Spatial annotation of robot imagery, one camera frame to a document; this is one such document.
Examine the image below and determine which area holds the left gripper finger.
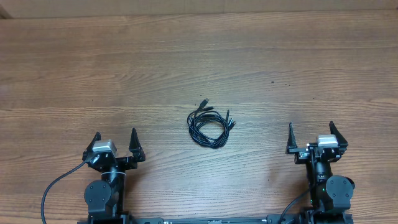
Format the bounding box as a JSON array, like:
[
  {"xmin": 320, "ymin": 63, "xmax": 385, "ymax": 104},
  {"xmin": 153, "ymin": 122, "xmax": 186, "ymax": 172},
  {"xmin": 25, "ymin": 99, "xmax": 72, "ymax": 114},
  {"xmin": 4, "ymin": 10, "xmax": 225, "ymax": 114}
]
[
  {"xmin": 129, "ymin": 128, "xmax": 146, "ymax": 162},
  {"xmin": 85, "ymin": 132, "xmax": 101, "ymax": 153}
]

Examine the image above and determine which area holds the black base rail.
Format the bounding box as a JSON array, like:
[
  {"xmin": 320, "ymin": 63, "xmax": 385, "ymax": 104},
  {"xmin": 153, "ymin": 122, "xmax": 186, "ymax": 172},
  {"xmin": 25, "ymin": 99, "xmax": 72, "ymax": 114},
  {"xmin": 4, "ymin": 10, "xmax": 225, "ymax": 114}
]
[{"xmin": 77, "ymin": 214, "xmax": 355, "ymax": 224}]

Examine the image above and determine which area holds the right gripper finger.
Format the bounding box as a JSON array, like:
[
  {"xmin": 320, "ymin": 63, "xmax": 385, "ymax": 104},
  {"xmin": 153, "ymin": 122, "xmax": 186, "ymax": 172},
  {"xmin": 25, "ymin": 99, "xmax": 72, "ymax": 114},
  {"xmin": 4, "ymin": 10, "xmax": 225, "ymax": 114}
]
[
  {"xmin": 329, "ymin": 121, "xmax": 348, "ymax": 149},
  {"xmin": 285, "ymin": 122, "xmax": 298, "ymax": 154}
]

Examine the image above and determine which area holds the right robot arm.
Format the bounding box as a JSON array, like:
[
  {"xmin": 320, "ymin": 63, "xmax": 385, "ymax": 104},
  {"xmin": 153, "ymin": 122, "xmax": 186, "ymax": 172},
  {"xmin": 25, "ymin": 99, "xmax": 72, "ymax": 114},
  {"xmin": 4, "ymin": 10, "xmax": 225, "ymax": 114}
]
[{"xmin": 278, "ymin": 121, "xmax": 355, "ymax": 224}]

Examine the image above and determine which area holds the black usb cable bundle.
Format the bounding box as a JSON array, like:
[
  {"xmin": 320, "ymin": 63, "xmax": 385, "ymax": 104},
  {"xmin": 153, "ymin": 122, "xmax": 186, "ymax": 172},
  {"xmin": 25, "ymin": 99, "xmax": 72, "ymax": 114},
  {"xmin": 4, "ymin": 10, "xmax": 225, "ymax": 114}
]
[{"xmin": 187, "ymin": 98, "xmax": 236, "ymax": 149}]

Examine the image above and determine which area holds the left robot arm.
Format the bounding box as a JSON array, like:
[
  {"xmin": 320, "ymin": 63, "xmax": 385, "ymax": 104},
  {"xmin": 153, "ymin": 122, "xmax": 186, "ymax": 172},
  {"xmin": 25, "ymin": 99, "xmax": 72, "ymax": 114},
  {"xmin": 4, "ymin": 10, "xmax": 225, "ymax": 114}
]
[{"xmin": 82, "ymin": 128, "xmax": 146, "ymax": 224}]

